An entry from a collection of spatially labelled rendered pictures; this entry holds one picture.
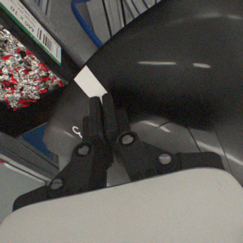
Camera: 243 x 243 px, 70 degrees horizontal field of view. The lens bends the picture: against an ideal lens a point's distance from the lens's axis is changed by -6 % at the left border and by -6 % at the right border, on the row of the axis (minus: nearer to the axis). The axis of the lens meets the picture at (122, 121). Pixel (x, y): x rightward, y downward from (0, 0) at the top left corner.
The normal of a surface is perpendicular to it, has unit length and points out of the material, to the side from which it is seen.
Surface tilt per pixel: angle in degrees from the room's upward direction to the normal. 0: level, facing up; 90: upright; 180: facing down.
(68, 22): 0
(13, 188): 90
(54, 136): 37
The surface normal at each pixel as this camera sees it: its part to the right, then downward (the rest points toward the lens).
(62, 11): 0.20, 0.83
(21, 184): -0.14, -0.50
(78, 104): -0.37, 0.50
